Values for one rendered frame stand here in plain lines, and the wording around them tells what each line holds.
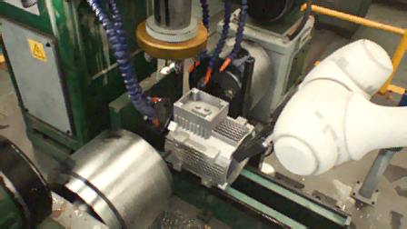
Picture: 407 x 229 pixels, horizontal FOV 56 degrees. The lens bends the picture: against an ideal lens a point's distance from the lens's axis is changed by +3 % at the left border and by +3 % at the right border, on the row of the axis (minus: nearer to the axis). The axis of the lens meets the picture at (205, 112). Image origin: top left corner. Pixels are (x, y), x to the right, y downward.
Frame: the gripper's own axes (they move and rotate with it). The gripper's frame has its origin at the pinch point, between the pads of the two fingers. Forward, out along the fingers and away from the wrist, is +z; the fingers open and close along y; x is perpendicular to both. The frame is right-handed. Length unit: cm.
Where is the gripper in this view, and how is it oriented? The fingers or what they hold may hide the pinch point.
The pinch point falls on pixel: (243, 152)
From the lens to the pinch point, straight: 95.9
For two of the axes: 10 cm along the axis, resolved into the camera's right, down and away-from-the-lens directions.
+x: 7.0, 7.1, -0.1
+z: -4.8, 4.8, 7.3
